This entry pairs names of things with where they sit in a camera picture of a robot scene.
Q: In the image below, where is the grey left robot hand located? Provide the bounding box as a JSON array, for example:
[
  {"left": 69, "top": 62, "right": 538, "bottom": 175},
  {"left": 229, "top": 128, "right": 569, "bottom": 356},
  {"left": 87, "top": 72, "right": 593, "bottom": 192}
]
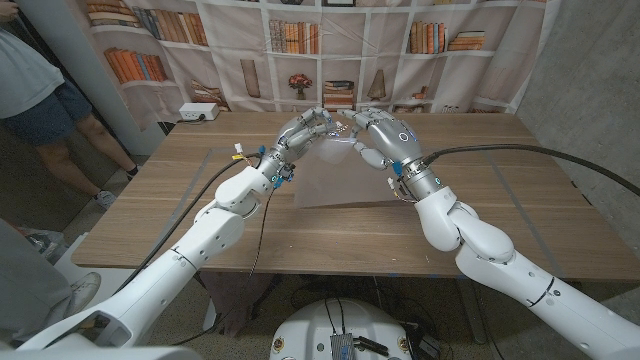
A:
[{"left": 259, "top": 106, "right": 346, "bottom": 176}]

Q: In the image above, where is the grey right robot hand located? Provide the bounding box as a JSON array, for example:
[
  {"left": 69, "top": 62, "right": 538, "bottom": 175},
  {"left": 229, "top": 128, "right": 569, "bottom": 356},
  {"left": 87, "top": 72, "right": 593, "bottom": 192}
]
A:
[{"left": 342, "top": 107, "right": 426, "bottom": 176}]

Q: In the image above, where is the clear plastic bag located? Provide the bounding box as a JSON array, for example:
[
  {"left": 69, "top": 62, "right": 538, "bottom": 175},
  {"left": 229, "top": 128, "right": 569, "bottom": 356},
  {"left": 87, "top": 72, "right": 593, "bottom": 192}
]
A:
[{"left": 292, "top": 132, "right": 401, "bottom": 210}]

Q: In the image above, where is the printed bookshelf backdrop cloth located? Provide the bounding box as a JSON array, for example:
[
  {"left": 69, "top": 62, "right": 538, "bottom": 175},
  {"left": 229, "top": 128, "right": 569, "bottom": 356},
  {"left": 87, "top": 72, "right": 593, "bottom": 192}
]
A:
[{"left": 74, "top": 0, "right": 564, "bottom": 132}]

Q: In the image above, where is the white power strip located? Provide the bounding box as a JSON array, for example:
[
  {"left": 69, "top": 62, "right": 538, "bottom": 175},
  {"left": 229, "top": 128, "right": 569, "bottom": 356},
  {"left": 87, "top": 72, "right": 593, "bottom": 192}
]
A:
[{"left": 178, "top": 102, "right": 221, "bottom": 122}]

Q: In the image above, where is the dark cloth under table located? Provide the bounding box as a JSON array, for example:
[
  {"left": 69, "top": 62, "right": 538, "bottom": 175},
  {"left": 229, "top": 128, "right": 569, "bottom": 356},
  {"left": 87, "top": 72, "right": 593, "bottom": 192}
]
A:
[{"left": 199, "top": 272, "right": 275, "bottom": 337}]

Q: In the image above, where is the grey metal table leg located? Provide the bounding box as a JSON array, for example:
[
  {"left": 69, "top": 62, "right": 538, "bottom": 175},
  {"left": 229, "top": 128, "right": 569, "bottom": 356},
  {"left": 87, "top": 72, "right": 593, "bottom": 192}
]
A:
[{"left": 457, "top": 277, "right": 489, "bottom": 346}]

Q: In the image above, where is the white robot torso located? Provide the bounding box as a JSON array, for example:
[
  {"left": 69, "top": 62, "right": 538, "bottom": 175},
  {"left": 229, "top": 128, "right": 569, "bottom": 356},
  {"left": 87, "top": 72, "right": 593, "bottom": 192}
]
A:
[{"left": 269, "top": 298, "right": 415, "bottom": 360}]

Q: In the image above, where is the white table leg foot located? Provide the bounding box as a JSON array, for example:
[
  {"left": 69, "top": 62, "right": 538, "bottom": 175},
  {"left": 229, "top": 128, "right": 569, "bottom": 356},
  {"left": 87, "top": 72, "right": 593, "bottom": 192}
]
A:
[{"left": 202, "top": 297, "right": 221, "bottom": 335}]

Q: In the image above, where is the black connector bar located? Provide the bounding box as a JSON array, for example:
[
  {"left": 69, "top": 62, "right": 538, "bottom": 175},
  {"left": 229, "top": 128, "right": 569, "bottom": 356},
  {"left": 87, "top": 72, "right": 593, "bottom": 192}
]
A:
[{"left": 353, "top": 336, "right": 390, "bottom": 358}]

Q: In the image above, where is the black power adapter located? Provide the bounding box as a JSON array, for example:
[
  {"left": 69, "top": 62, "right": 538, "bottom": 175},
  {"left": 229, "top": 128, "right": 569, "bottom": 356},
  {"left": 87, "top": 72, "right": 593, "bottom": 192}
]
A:
[{"left": 418, "top": 333, "right": 442, "bottom": 359}]

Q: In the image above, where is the grey finned electronics box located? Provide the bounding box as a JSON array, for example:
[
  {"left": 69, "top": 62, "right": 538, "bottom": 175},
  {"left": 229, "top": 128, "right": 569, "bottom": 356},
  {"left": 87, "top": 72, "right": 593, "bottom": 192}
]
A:
[{"left": 329, "top": 333, "right": 355, "bottom": 360}]

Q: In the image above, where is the person in navy shorts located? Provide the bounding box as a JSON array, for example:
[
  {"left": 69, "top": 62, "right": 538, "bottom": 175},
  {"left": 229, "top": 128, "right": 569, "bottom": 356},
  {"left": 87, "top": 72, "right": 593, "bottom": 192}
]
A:
[{"left": 0, "top": 0, "right": 141, "bottom": 211}]

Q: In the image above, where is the crumpled plastic bag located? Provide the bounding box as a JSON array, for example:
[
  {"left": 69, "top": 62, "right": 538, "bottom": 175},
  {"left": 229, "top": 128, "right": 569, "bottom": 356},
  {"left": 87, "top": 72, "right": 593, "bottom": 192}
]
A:
[{"left": 19, "top": 227, "right": 69, "bottom": 264}]

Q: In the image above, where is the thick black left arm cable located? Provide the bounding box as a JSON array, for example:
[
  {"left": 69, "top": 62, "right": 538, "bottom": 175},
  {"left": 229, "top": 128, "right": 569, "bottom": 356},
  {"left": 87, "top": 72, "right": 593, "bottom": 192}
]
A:
[{"left": 113, "top": 153, "right": 264, "bottom": 296}]

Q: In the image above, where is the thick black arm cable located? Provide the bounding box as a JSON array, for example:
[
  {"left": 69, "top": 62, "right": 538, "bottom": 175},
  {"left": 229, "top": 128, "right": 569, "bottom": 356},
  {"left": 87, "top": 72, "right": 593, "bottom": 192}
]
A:
[
  {"left": 421, "top": 143, "right": 640, "bottom": 197},
  {"left": 113, "top": 153, "right": 264, "bottom": 296}
]

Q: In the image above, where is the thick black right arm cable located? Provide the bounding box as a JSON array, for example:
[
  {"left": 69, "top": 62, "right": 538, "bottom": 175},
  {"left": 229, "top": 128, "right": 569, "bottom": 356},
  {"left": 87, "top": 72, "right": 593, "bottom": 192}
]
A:
[{"left": 421, "top": 143, "right": 640, "bottom": 197}]

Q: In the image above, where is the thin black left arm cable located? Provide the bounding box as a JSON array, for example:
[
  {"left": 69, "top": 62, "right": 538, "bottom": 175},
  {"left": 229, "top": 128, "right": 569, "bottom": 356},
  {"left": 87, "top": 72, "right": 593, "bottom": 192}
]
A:
[{"left": 169, "top": 185, "right": 276, "bottom": 347}]

